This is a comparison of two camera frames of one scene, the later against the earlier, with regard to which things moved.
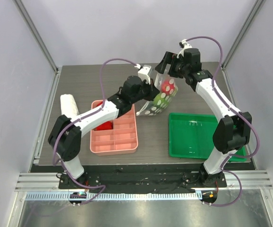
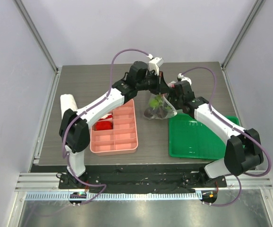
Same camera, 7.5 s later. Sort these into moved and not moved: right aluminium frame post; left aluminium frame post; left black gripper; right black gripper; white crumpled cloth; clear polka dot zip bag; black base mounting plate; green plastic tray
Moved: clear polka dot zip bag; right black gripper; left black gripper
Not moved: white crumpled cloth; black base mounting plate; right aluminium frame post; left aluminium frame post; green plastic tray
